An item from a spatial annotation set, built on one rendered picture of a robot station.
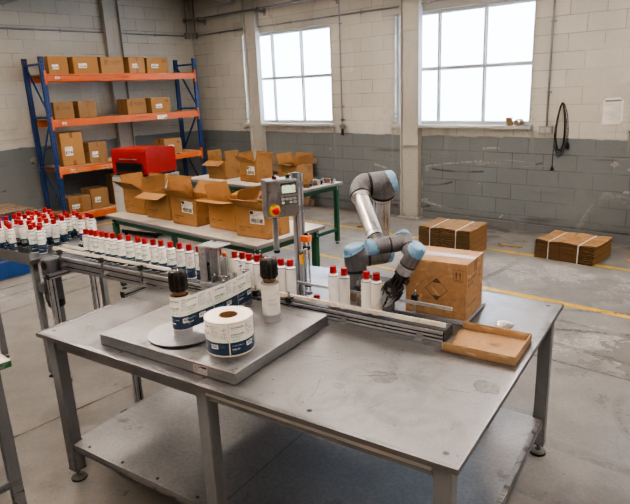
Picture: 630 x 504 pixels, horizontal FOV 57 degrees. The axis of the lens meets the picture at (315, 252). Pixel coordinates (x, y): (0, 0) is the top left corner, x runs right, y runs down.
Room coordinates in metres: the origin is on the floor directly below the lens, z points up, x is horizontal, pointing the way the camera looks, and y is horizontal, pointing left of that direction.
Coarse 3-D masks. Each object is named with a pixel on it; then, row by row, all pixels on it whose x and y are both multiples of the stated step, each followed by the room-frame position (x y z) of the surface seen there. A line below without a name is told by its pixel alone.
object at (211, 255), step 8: (200, 248) 2.93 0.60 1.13; (208, 248) 2.91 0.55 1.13; (200, 256) 2.93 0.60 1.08; (208, 256) 3.00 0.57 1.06; (216, 256) 2.94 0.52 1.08; (200, 264) 2.94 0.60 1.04; (208, 264) 2.95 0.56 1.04; (216, 264) 2.94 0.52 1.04; (200, 272) 2.94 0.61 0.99; (216, 272) 2.93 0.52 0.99; (216, 280) 2.93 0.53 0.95; (224, 280) 2.95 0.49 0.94; (208, 288) 2.91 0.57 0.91
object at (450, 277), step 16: (432, 256) 2.63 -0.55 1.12; (448, 256) 2.62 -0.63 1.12; (464, 256) 2.61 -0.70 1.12; (480, 256) 2.63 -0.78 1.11; (416, 272) 2.61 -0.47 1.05; (432, 272) 2.56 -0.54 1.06; (448, 272) 2.52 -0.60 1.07; (464, 272) 2.48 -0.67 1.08; (480, 272) 2.64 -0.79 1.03; (416, 288) 2.61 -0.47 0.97; (432, 288) 2.56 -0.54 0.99; (448, 288) 2.52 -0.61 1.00; (464, 288) 2.48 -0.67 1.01; (480, 288) 2.65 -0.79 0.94; (448, 304) 2.52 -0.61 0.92; (464, 304) 2.48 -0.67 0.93; (480, 304) 2.66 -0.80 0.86; (464, 320) 2.48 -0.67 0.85
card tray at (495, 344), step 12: (468, 324) 2.42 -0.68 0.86; (480, 324) 2.39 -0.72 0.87; (456, 336) 2.35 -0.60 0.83; (468, 336) 2.35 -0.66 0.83; (480, 336) 2.34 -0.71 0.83; (492, 336) 2.34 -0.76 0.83; (504, 336) 2.33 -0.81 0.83; (516, 336) 2.30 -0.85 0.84; (528, 336) 2.28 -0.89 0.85; (444, 348) 2.22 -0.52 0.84; (456, 348) 2.19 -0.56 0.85; (468, 348) 2.16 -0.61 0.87; (480, 348) 2.22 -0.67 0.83; (492, 348) 2.22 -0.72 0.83; (504, 348) 2.21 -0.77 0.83; (516, 348) 2.21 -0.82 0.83; (492, 360) 2.11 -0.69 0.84; (504, 360) 2.08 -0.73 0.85; (516, 360) 2.07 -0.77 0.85
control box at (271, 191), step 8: (264, 184) 2.89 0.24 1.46; (272, 184) 2.87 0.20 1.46; (296, 184) 2.91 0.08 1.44; (264, 192) 2.89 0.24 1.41; (272, 192) 2.87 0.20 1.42; (280, 192) 2.88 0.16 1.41; (296, 192) 2.91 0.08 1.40; (264, 200) 2.90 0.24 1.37; (272, 200) 2.86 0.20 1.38; (280, 200) 2.88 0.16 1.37; (264, 208) 2.91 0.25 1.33; (272, 208) 2.86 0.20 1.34; (280, 208) 2.88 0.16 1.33; (288, 208) 2.89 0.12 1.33; (296, 208) 2.91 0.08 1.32; (272, 216) 2.86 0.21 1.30; (280, 216) 2.88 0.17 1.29
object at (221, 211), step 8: (208, 184) 5.02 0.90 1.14; (216, 184) 5.07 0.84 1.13; (224, 184) 5.13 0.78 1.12; (208, 192) 4.98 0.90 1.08; (216, 192) 5.04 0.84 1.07; (224, 192) 5.10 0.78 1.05; (240, 192) 4.72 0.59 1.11; (248, 192) 4.80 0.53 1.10; (256, 192) 4.89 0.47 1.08; (200, 200) 4.85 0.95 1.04; (208, 200) 4.86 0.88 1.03; (216, 200) 5.02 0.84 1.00; (224, 200) 5.09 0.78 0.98; (248, 200) 4.85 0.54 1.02; (256, 200) 4.93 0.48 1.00; (216, 208) 4.88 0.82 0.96; (224, 208) 4.81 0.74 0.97; (232, 208) 4.75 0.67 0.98; (216, 216) 4.89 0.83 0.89; (224, 216) 4.82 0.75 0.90; (232, 216) 4.75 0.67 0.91; (216, 224) 4.89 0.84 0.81; (224, 224) 4.83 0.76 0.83; (232, 224) 4.76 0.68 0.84
